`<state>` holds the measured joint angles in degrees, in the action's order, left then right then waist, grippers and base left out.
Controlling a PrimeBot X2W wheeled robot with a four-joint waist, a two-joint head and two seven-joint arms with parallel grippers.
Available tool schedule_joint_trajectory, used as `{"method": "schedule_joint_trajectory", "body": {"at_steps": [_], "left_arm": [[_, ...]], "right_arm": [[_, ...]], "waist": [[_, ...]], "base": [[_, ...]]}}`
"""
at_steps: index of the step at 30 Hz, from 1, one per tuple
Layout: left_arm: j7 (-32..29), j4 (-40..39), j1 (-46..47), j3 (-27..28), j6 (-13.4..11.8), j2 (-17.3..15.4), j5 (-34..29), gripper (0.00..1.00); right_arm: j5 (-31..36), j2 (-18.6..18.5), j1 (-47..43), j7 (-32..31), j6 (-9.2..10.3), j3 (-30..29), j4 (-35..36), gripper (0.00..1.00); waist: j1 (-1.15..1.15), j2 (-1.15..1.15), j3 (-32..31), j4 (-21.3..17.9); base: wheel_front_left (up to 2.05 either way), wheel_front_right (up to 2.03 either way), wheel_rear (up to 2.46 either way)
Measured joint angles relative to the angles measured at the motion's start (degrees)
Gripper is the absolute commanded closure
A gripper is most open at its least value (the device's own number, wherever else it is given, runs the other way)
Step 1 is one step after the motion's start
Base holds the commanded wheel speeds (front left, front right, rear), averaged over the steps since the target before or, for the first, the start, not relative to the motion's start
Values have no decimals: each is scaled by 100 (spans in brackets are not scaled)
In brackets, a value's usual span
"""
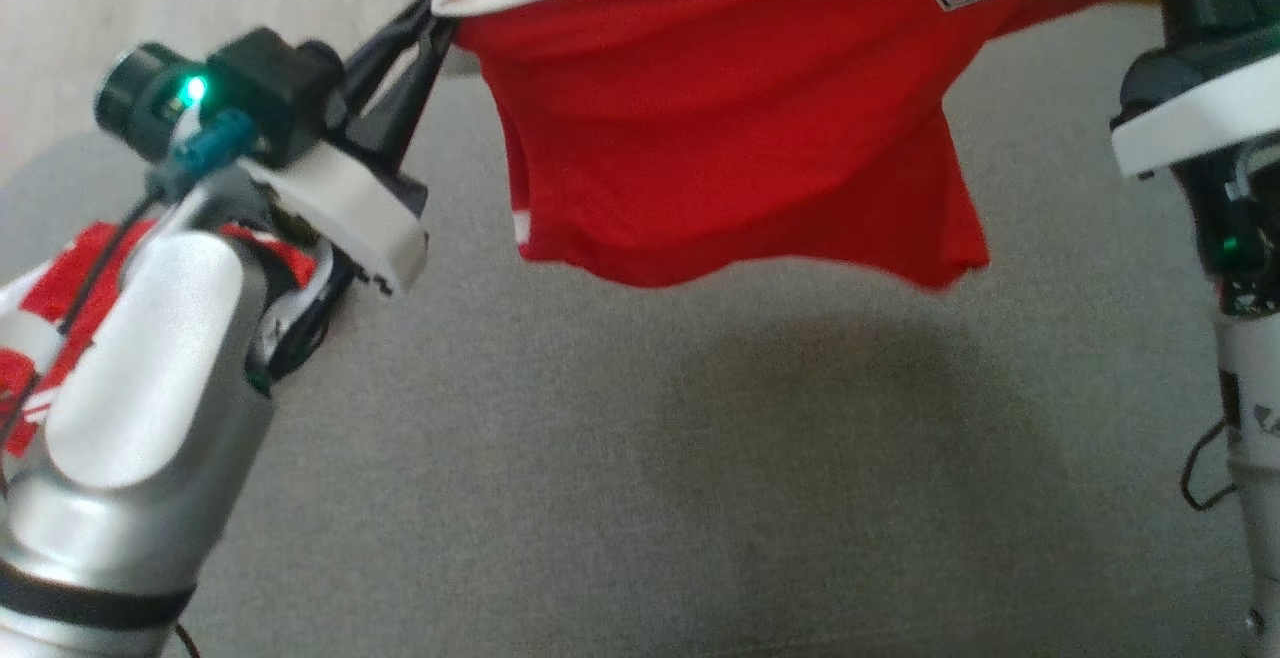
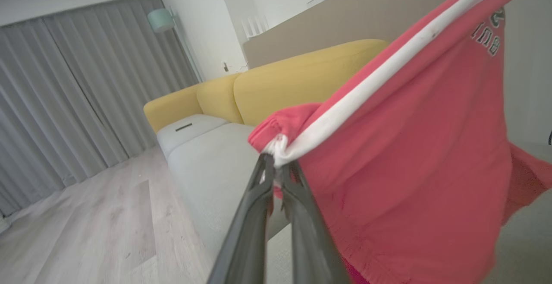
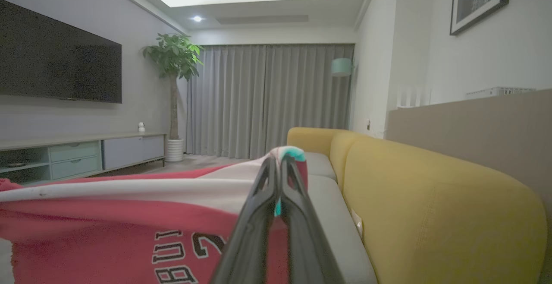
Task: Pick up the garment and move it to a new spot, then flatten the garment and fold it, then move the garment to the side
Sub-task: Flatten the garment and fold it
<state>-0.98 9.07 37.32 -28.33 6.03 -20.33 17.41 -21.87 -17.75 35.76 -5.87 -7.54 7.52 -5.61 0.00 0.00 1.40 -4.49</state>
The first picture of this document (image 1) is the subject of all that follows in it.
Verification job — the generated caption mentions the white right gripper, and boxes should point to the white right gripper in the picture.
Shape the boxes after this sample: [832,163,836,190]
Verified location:
[1112,0,1280,179]

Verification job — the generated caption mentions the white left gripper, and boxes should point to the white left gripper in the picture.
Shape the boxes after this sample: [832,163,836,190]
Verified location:
[240,0,457,297]

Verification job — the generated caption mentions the red shorts with white band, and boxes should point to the red shorts with white band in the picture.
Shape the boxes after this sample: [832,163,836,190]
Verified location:
[420,0,1136,291]

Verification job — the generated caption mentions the red number 23 jersey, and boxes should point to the red number 23 jersey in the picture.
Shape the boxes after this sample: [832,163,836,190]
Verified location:
[0,221,323,459]

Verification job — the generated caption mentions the grey sofa seat cushion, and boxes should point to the grey sofa seat cushion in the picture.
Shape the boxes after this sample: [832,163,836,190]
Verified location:
[0,3,1280,658]

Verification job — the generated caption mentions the teal left cable connector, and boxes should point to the teal left cable connector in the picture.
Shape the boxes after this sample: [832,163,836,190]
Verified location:
[148,108,253,201]

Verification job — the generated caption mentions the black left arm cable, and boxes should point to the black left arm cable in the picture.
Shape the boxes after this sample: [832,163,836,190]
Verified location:
[0,193,201,658]

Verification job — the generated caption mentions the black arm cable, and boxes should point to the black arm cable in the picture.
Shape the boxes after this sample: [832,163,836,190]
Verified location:
[0,193,201,658]
[1180,418,1243,513]

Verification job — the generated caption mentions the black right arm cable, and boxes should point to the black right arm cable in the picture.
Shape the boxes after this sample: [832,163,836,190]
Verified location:
[1180,418,1243,513]

